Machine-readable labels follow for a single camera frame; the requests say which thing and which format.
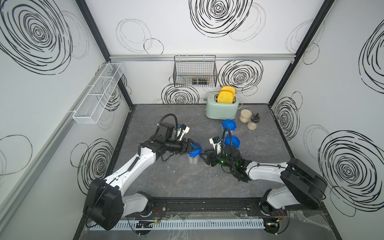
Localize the white mesh wall shelf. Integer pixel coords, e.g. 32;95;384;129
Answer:
73;63;124;125

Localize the clear plastic container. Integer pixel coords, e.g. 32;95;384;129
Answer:
187;155;200;165

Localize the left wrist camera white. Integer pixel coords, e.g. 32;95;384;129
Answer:
177;124;190;141

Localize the yellow sponge toast back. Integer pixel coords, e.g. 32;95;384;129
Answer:
221;86;236;95

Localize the clear container blue lid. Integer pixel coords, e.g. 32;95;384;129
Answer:
222;119;237;134
225;136;241;149

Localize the beige round jar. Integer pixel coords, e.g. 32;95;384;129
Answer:
239;109;252;123

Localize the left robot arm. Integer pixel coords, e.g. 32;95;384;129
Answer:
83;123;200;230

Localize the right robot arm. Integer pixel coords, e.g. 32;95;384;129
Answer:
200;149;328;216

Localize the far clear container blue lid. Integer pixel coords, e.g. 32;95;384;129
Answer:
222;119;237;134

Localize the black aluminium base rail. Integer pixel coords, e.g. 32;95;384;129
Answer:
85;196;326;217

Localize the middle clear container blue lid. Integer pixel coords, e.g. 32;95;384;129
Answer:
225;136;241;149

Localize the black wire wall basket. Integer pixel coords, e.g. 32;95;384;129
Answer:
172;55;218;88

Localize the yellow sponge toast front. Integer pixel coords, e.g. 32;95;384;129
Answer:
217;90;235;104

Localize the mint green toaster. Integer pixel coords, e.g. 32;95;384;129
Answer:
205;92;243;120

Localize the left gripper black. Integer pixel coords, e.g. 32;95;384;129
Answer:
164;138;200;155

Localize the small bottle black cap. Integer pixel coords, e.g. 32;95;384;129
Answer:
247;113;261;131

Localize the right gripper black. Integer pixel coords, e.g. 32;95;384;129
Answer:
199;148;236;171

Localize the white slotted cable duct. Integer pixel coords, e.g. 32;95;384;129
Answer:
89;218;266;232

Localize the yellow sponge toast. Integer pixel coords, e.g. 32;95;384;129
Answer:
221;86;236;95
217;90;235;104

